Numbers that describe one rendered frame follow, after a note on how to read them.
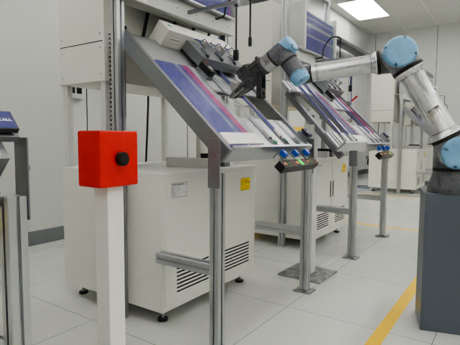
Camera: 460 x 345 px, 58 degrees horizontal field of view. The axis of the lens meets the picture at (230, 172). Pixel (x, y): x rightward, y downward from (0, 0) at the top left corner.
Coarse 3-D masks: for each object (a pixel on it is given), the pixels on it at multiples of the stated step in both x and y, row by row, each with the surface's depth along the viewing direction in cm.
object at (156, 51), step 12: (144, 48) 170; (156, 48) 178; (168, 48) 187; (168, 60) 175; (180, 60) 184; (216, 72) 202; (216, 84) 189; (228, 84) 199; (228, 96) 201; (252, 96) 208
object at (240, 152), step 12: (276, 144) 170; (288, 144) 179; (300, 144) 188; (228, 156) 146; (240, 156) 153; (252, 156) 160; (264, 156) 168; (276, 156) 177; (288, 156) 188; (300, 156) 198
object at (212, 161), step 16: (144, 0) 172; (192, 0) 192; (224, 16) 214; (208, 144) 142; (176, 160) 202; (192, 160) 196; (208, 160) 143; (208, 176) 143; (256, 224) 221; (272, 224) 216; (160, 256) 159; (176, 256) 156; (208, 272) 146
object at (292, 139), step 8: (248, 120) 179; (272, 120) 198; (280, 120) 205; (256, 128) 177; (264, 128) 183; (280, 128) 196; (288, 128) 204; (264, 136) 176; (272, 136) 182; (288, 136) 194; (296, 136) 201
